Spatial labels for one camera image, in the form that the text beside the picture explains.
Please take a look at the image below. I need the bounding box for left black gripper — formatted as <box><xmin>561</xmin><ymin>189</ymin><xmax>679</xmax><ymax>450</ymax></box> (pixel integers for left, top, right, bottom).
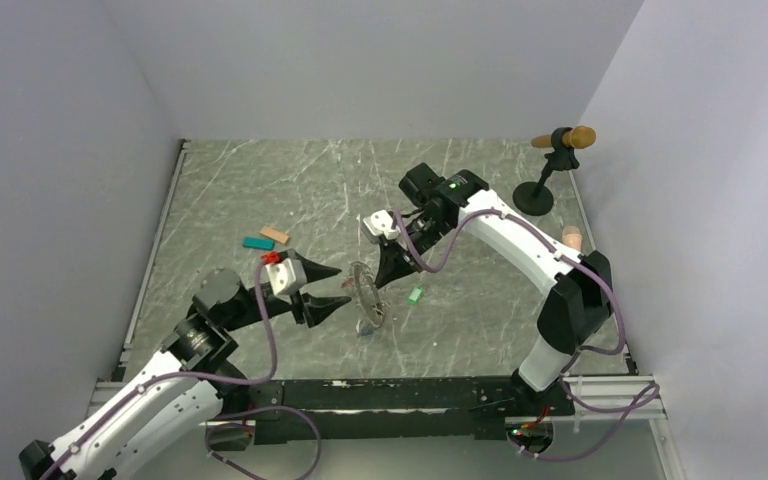
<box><xmin>223</xmin><ymin>255</ymin><xmax>351</xmax><ymax>332</ymax></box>

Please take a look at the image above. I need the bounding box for green tagged key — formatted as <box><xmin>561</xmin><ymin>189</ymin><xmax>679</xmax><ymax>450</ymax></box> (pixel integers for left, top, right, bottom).
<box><xmin>407</xmin><ymin>285</ymin><xmax>424</xmax><ymax>305</ymax></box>

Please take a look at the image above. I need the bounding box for round metal keyring disc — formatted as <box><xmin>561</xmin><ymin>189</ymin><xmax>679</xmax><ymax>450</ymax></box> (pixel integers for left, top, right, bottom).
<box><xmin>342</xmin><ymin>261</ymin><xmax>389</xmax><ymax>330</ymax></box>

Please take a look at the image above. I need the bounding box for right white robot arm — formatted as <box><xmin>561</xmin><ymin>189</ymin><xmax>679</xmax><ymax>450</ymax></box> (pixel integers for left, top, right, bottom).
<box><xmin>361</xmin><ymin>163</ymin><xmax>613</xmax><ymax>416</ymax></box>

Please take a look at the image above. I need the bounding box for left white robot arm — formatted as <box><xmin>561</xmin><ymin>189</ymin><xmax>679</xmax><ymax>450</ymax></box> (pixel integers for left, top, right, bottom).
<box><xmin>19</xmin><ymin>249</ymin><xmax>351</xmax><ymax>479</ymax></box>

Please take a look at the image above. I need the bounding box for orange key tag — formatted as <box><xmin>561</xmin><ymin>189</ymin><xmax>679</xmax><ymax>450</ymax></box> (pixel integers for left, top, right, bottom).
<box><xmin>259</xmin><ymin>226</ymin><xmax>290</xmax><ymax>245</ymax></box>

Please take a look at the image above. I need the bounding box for teal key tag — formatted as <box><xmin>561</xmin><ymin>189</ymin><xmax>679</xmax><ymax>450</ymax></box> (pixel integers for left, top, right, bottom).
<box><xmin>241</xmin><ymin>236</ymin><xmax>275</xmax><ymax>251</ymax></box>

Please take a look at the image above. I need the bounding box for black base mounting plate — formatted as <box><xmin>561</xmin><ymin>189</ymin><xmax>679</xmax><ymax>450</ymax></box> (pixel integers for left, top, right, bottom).
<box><xmin>217</xmin><ymin>376</ymin><xmax>575</xmax><ymax>445</ymax></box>

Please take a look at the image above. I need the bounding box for black microphone stand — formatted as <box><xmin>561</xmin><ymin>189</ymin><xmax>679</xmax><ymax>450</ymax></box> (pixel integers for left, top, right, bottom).
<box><xmin>512</xmin><ymin>144</ymin><xmax>580</xmax><ymax>216</ymax></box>

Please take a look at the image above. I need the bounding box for pink cylindrical object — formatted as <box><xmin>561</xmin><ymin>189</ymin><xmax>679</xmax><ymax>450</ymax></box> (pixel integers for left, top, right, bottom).
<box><xmin>561</xmin><ymin>226</ymin><xmax>583</xmax><ymax>252</ymax></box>

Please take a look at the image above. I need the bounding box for gold microphone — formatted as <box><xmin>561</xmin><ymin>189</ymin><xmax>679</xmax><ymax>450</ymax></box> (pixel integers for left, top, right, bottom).
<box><xmin>531</xmin><ymin>125</ymin><xmax>597</xmax><ymax>149</ymax></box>

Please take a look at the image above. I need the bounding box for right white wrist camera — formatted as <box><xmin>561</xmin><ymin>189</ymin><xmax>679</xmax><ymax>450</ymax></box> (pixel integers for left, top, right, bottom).
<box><xmin>360</xmin><ymin>210</ymin><xmax>401</xmax><ymax>245</ymax></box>

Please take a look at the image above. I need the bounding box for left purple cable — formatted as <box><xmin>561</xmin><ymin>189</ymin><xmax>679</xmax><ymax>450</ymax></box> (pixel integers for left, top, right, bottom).
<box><xmin>39</xmin><ymin>258</ymin><xmax>279</xmax><ymax>480</ymax></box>

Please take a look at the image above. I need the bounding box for aluminium frame rail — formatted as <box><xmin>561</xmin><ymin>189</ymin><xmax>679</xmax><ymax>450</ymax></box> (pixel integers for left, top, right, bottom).
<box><xmin>563</xmin><ymin>375</ymin><xmax>667</xmax><ymax>420</ymax></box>

